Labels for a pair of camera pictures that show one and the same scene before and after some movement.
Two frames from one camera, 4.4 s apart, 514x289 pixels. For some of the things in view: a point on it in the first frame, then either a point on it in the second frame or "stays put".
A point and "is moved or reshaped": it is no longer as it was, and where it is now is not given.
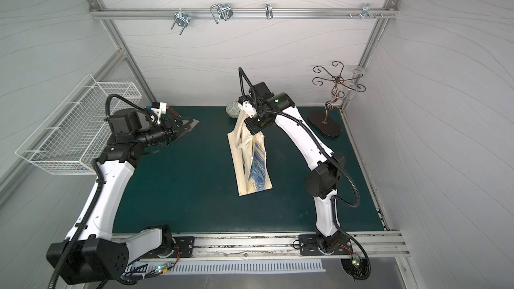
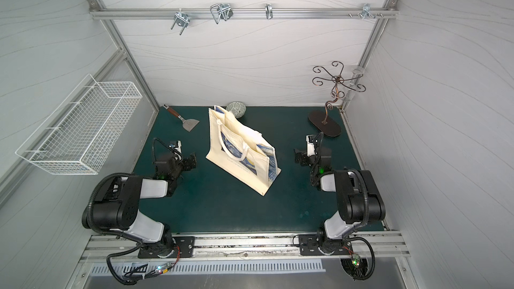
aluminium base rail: [276, 245] stays put
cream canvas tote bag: [249, 158] is moved or reshaped
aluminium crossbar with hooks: [182, 16] stays put
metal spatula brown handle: [195, 121] stays put
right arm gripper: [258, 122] → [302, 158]
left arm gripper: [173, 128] → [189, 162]
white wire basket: [71, 139] stays put
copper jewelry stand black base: [323, 120] stays put
